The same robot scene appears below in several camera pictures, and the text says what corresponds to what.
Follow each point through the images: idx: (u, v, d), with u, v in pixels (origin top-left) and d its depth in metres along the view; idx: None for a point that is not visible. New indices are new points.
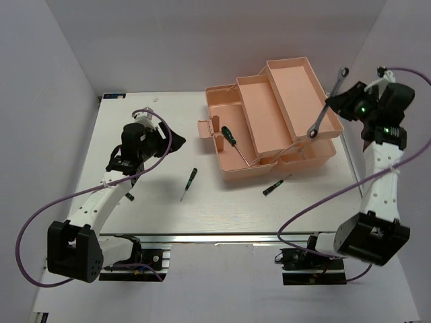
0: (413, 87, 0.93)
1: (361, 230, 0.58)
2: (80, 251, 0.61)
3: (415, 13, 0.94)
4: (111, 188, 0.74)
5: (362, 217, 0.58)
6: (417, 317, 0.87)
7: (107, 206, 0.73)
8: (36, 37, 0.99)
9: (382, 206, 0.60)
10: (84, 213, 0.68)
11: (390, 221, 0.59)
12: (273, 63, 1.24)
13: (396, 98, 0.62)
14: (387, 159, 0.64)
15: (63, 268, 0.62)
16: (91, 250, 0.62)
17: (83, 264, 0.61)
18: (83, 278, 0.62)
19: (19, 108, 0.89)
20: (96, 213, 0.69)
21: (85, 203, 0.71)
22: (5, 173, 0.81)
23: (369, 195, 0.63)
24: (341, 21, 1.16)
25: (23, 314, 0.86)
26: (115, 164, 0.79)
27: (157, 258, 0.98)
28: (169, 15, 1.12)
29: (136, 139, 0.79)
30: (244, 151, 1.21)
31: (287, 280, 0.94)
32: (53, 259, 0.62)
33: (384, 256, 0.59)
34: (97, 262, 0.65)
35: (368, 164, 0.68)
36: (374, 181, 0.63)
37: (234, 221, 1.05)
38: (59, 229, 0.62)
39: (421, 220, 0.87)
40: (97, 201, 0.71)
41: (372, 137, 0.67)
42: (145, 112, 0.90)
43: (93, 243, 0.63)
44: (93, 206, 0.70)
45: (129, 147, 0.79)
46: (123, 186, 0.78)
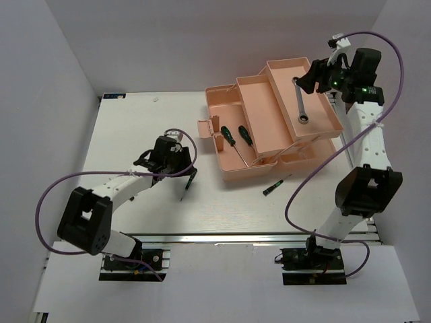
0: (413, 86, 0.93)
1: (359, 183, 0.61)
2: (93, 221, 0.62)
3: (415, 13, 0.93)
4: (135, 176, 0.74)
5: (359, 171, 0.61)
6: (417, 317, 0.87)
7: (126, 192, 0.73)
8: (36, 38, 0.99)
9: (376, 157, 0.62)
10: (106, 188, 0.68)
11: (384, 169, 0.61)
12: (273, 63, 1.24)
13: (367, 59, 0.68)
14: (370, 116, 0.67)
15: (72, 233, 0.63)
16: (103, 223, 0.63)
17: (91, 234, 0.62)
18: (87, 249, 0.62)
19: (19, 108, 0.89)
20: (117, 191, 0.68)
21: (110, 182, 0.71)
22: (4, 173, 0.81)
23: (361, 151, 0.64)
24: (341, 20, 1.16)
25: (23, 314, 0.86)
26: (143, 162, 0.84)
27: (157, 258, 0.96)
28: (169, 15, 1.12)
29: (168, 145, 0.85)
30: (244, 151, 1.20)
31: (287, 280, 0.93)
32: (66, 221, 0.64)
33: (383, 200, 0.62)
34: (104, 236, 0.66)
35: (354, 126, 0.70)
36: (363, 137, 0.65)
37: (234, 221, 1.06)
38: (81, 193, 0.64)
39: (421, 220, 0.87)
40: (121, 182, 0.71)
41: (352, 98, 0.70)
42: (178, 132, 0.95)
43: (106, 219, 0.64)
44: (116, 184, 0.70)
45: (160, 151, 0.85)
46: (146, 179, 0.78)
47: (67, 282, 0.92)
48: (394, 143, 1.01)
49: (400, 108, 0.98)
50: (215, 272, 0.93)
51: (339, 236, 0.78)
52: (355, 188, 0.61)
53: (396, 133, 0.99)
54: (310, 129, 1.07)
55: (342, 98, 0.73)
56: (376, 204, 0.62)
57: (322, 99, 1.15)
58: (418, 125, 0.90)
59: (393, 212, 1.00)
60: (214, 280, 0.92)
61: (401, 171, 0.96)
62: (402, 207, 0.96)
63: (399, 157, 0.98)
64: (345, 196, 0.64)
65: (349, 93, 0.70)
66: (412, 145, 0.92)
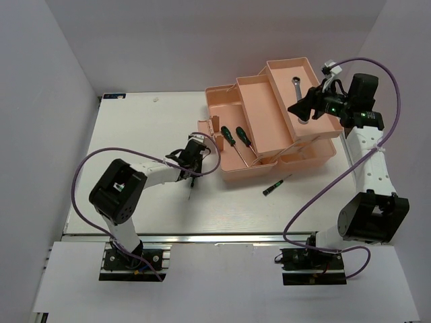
0: (413, 87, 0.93)
1: (363, 210, 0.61)
2: (128, 188, 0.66)
3: (416, 13, 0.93)
4: (166, 165, 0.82)
5: (363, 197, 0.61)
6: (417, 317, 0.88)
7: (155, 176, 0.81)
8: (36, 38, 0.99)
9: (379, 184, 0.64)
10: (141, 167, 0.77)
11: (388, 196, 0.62)
12: (273, 63, 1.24)
13: (366, 85, 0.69)
14: (371, 140, 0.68)
15: (104, 196, 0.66)
16: (134, 194, 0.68)
17: (122, 200, 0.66)
18: (114, 213, 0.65)
19: (19, 108, 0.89)
20: (149, 171, 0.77)
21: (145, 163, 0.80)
22: (5, 173, 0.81)
23: (363, 175, 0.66)
24: (341, 21, 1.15)
25: (23, 315, 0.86)
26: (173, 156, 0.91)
27: (157, 258, 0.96)
28: (169, 15, 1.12)
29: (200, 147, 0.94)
30: (244, 151, 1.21)
31: (287, 280, 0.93)
32: (100, 186, 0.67)
33: (390, 229, 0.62)
34: (128, 209, 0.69)
35: (353, 147, 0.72)
36: (365, 162, 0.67)
37: (234, 221, 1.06)
38: (122, 162, 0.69)
39: (421, 221, 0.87)
40: (155, 165, 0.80)
41: (351, 124, 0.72)
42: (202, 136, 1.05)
43: (138, 191, 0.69)
44: (151, 166, 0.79)
45: (190, 151, 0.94)
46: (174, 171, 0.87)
47: (67, 282, 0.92)
48: (394, 144, 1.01)
49: None
50: (215, 272, 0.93)
51: (337, 247, 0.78)
52: (359, 215, 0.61)
53: (396, 134, 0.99)
54: (310, 129, 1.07)
55: (341, 124, 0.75)
56: (382, 233, 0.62)
57: None
58: (418, 126, 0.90)
59: None
60: (215, 280, 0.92)
61: (401, 171, 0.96)
62: None
63: (399, 157, 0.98)
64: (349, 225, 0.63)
65: (348, 118, 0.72)
66: (411, 146, 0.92)
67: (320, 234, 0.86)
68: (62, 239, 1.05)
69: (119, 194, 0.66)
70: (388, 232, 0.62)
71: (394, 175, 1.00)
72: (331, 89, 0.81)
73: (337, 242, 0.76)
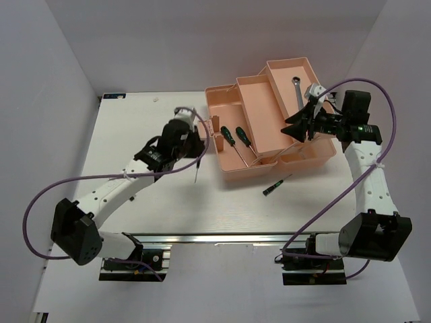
0: (413, 86, 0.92)
1: (366, 231, 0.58)
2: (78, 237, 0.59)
3: (415, 13, 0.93)
4: (129, 180, 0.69)
5: (366, 217, 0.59)
6: (417, 317, 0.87)
7: (120, 196, 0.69)
8: (37, 38, 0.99)
9: (380, 202, 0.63)
10: (93, 200, 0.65)
11: (390, 215, 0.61)
12: (273, 63, 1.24)
13: (359, 99, 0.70)
14: (369, 155, 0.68)
15: (62, 245, 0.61)
16: (89, 238, 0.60)
17: (79, 247, 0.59)
18: (77, 260, 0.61)
19: (19, 108, 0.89)
20: (104, 202, 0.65)
21: (99, 188, 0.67)
22: (5, 173, 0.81)
23: (364, 194, 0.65)
24: (341, 21, 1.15)
25: (23, 314, 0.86)
26: (145, 155, 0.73)
27: (157, 258, 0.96)
28: (168, 15, 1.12)
29: (176, 134, 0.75)
30: (244, 151, 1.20)
31: (287, 280, 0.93)
32: (55, 233, 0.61)
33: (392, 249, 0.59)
34: (93, 247, 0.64)
35: (352, 163, 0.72)
36: (365, 180, 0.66)
37: (234, 221, 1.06)
38: (65, 206, 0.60)
39: (421, 221, 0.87)
40: (112, 189, 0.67)
41: (348, 138, 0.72)
42: (189, 112, 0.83)
43: (93, 232, 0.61)
44: (105, 194, 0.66)
45: (168, 138, 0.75)
46: (143, 180, 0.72)
47: (67, 282, 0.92)
48: (394, 143, 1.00)
49: (399, 109, 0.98)
50: (215, 272, 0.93)
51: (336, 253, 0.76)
52: (362, 235, 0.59)
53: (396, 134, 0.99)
54: None
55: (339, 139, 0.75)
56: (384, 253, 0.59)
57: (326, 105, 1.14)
58: (418, 125, 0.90)
59: None
60: (214, 280, 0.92)
61: (401, 172, 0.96)
62: (401, 207, 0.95)
63: (399, 157, 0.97)
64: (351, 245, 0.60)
65: (344, 133, 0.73)
66: (411, 146, 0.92)
67: (320, 235, 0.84)
68: None
69: (74, 241, 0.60)
70: (391, 252, 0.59)
71: (394, 175, 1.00)
72: (320, 110, 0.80)
73: (335, 248, 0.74)
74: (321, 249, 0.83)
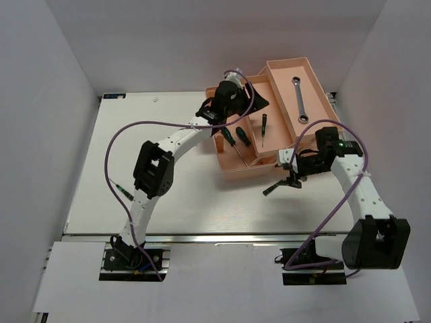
0: (413, 85, 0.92)
1: (368, 237, 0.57)
2: (160, 169, 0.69)
3: (415, 13, 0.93)
4: (196, 130, 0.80)
5: (365, 223, 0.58)
6: (417, 317, 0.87)
7: (188, 143, 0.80)
8: (36, 38, 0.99)
9: (374, 207, 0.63)
10: (170, 143, 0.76)
11: (386, 219, 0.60)
12: (273, 63, 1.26)
13: (326, 132, 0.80)
14: (355, 166, 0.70)
15: (144, 177, 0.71)
16: (168, 173, 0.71)
17: (159, 180, 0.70)
18: (154, 193, 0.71)
19: (19, 108, 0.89)
20: (178, 146, 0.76)
21: (173, 135, 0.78)
22: (5, 173, 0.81)
23: (358, 201, 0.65)
24: (341, 21, 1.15)
25: (23, 314, 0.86)
26: (203, 113, 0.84)
27: (157, 259, 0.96)
28: (168, 15, 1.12)
29: (227, 95, 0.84)
30: (244, 151, 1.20)
31: (287, 280, 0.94)
32: (139, 167, 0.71)
33: (396, 254, 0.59)
34: (167, 182, 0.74)
35: (340, 177, 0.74)
36: (356, 188, 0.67)
37: (234, 221, 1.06)
38: (151, 145, 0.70)
39: (421, 221, 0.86)
40: (182, 136, 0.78)
41: (330, 157, 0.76)
42: (235, 73, 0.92)
43: (170, 168, 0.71)
44: (178, 139, 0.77)
45: (220, 99, 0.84)
46: (205, 133, 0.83)
47: (67, 282, 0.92)
48: (394, 144, 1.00)
49: (399, 109, 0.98)
50: (215, 272, 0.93)
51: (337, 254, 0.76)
52: (365, 243, 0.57)
53: (395, 134, 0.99)
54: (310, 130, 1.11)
55: (322, 159, 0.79)
56: (389, 258, 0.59)
57: (326, 106, 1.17)
58: (418, 125, 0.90)
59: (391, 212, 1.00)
60: (215, 280, 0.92)
61: (401, 172, 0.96)
62: (401, 207, 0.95)
63: (399, 155, 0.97)
64: (355, 254, 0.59)
65: (327, 153, 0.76)
66: (411, 146, 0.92)
67: (322, 237, 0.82)
68: (62, 239, 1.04)
69: (155, 175, 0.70)
70: (395, 256, 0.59)
71: (393, 175, 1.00)
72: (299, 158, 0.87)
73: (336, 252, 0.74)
74: (322, 253, 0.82)
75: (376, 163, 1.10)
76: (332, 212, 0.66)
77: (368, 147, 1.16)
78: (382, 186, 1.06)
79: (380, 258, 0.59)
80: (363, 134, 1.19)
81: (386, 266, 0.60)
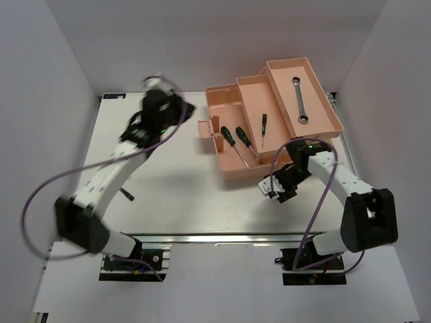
0: (413, 85, 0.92)
1: (360, 212, 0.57)
2: (85, 226, 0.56)
3: (415, 13, 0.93)
4: (119, 162, 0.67)
5: (354, 199, 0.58)
6: (417, 317, 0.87)
7: (114, 182, 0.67)
8: (36, 38, 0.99)
9: (357, 186, 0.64)
10: (90, 191, 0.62)
11: (371, 192, 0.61)
12: (273, 63, 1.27)
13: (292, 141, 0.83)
14: (328, 159, 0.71)
15: (71, 240, 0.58)
16: (96, 226, 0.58)
17: (89, 239, 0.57)
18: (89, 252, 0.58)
19: (19, 108, 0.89)
20: (102, 191, 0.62)
21: (92, 180, 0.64)
22: (4, 173, 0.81)
23: (341, 186, 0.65)
24: (341, 21, 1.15)
25: (23, 314, 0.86)
26: (129, 135, 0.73)
27: (157, 258, 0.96)
28: (168, 15, 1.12)
29: (157, 107, 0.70)
30: (244, 151, 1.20)
31: (287, 280, 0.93)
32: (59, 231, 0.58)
33: (390, 223, 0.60)
34: (103, 235, 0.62)
35: (318, 173, 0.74)
36: (335, 175, 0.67)
37: (234, 221, 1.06)
38: (64, 202, 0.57)
39: (421, 221, 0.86)
40: (106, 178, 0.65)
41: (304, 161, 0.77)
42: (157, 78, 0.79)
43: (97, 223, 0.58)
44: (101, 182, 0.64)
45: (148, 115, 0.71)
46: (135, 161, 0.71)
47: (67, 282, 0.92)
48: (394, 143, 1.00)
49: (399, 109, 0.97)
50: (215, 272, 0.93)
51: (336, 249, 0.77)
52: (360, 219, 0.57)
53: (395, 134, 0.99)
54: (310, 129, 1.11)
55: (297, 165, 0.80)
56: (386, 231, 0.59)
57: (326, 105, 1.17)
58: (418, 125, 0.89)
59: None
60: (214, 280, 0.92)
61: (401, 172, 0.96)
62: (401, 208, 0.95)
63: (399, 155, 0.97)
64: (355, 234, 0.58)
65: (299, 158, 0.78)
66: (411, 146, 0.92)
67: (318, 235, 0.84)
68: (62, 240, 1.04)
69: (81, 235, 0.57)
70: (391, 227, 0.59)
71: (393, 175, 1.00)
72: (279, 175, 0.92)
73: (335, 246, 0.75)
74: (323, 250, 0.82)
75: (376, 163, 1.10)
76: (317, 208, 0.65)
77: (368, 147, 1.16)
78: (382, 186, 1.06)
79: (378, 232, 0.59)
80: (363, 134, 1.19)
81: (386, 240, 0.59)
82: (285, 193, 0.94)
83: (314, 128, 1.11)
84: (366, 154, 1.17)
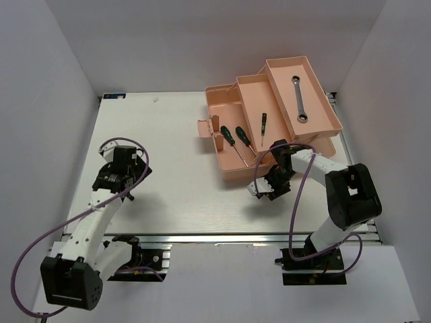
0: (413, 85, 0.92)
1: (339, 186, 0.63)
2: (77, 283, 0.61)
3: (415, 12, 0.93)
4: (99, 210, 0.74)
5: (333, 176, 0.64)
6: (417, 317, 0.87)
7: (98, 231, 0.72)
8: (36, 38, 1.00)
9: (334, 166, 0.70)
10: (75, 245, 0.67)
11: (347, 169, 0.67)
12: (273, 62, 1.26)
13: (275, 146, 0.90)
14: (307, 153, 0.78)
15: (64, 299, 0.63)
16: (88, 277, 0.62)
17: (83, 292, 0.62)
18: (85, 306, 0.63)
19: (19, 108, 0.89)
20: (87, 242, 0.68)
21: (76, 231, 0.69)
22: (4, 173, 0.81)
23: (320, 170, 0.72)
24: (341, 21, 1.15)
25: (23, 315, 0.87)
26: (102, 181, 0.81)
27: (157, 258, 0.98)
28: (168, 15, 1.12)
29: (128, 153, 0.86)
30: (244, 151, 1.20)
31: (287, 280, 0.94)
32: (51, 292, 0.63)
33: (372, 194, 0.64)
34: (96, 287, 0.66)
35: (301, 169, 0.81)
36: (314, 162, 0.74)
37: (234, 221, 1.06)
38: (52, 264, 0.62)
39: (422, 222, 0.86)
40: (87, 229, 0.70)
41: (288, 163, 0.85)
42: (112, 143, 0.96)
43: (90, 274, 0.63)
44: (84, 235, 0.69)
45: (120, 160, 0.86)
46: (112, 206, 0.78)
47: None
48: (394, 142, 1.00)
49: (399, 109, 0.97)
50: (215, 272, 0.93)
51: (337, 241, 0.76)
52: (341, 193, 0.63)
53: (395, 134, 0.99)
54: (310, 128, 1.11)
55: (281, 167, 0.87)
56: (368, 200, 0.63)
57: (325, 105, 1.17)
58: (418, 124, 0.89)
59: (392, 213, 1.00)
60: (214, 280, 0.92)
61: (401, 171, 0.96)
62: (401, 207, 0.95)
63: (399, 155, 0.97)
64: (341, 208, 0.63)
65: (284, 161, 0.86)
66: (411, 145, 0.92)
67: (316, 233, 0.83)
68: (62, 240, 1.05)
69: (75, 291, 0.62)
70: (373, 197, 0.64)
71: (393, 175, 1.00)
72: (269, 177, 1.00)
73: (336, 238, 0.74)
74: (321, 247, 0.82)
75: (375, 163, 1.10)
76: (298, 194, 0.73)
77: (368, 147, 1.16)
78: (382, 186, 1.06)
79: (361, 202, 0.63)
80: (363, 134, 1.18)
81: (372, 210, 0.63)
82: (274, 192, 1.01)
83: (313, 128, 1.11)
84: (366, 153, 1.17)
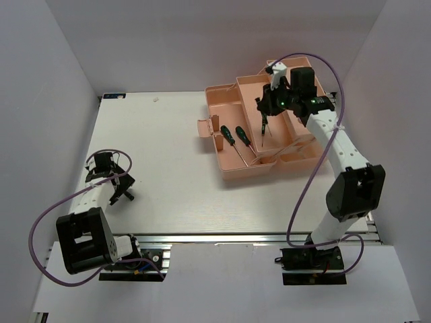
0: (413, 85, 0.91)
1: (350, 186, 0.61)
2: (95, 231, 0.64)
3: (415, 13, 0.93)
4: (98, 185, 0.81)
5: (345, 175, 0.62)
6: (417, 317, 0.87)
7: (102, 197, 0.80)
8: (36, 38, 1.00)
9: (353, 159, 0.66)
10: (84, 204, 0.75)
11: (365, 167, 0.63)
12: (274, 63, 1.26)
13: (303, 75, 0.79)
14: (328, 122, 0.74)
15: (85, 256, 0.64)
16: (105, 228, 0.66)
17: (102, 239, 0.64)
18: (106, 258, 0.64)
19: (19, 108, 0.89)
20: (95, 200, 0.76)
21: (82, 199, 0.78)
22: (4, 173, 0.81)
23: (337, 155, 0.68)
24: (341, 20, 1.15)
25: (23, 315, 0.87)
26: (92, 176, 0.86)
27: (157, 258, 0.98)
28: (168, 15, 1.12)
29: (108, 153, 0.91)
30: (244, 151, 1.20)
31: (287, 280, 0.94)
32: (69, 256, 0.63)
33: (375, 196, 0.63)
34: (111, 243, 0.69)
35: (317, 134, 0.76)
36: (334, 142, 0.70)
37: (234, 221, 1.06)
38: (67, 219, 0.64)
39: (421, 222, 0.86)
40: (91, 194, 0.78)
41: (304, 113, 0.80)
42: (91, 157, 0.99)
43: (106, 224, 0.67)
44: (91, 196, 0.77)
45: (102, 161, 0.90)
46: (108, 187, 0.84)
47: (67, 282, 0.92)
48: (394, 142, 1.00)
49: (400, 108, 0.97)
50: (215, 272, 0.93)
51: (336, 236, 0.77)
52: (347, 192, 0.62)
53: (396, 132, 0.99)
54: None
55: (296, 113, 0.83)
56: (368, 202, 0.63)
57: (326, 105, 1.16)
58: (418, 124, 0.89)
59: (392, 213, 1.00)
60: (214, 280, 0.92)
61: (401, 171, 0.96)
62: (402, 207, 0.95)
63: (399, 155, 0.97)
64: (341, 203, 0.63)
65: (301, 108, 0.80)
66: (411, 145, 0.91)
67: (315, 230, 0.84)
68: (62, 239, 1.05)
69: (94, 242, 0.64)
70: (374, 199, 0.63)
71: (393, 175, 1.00)
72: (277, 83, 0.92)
73: (335, 233, 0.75)
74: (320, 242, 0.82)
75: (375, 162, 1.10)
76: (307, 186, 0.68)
77: (368, 146, 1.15)
78: None
79: (361, 200, 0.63)
80: (365, 134, 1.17)
81: (368, 208, 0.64)
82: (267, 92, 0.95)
83: None
84: (367, 153, 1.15)
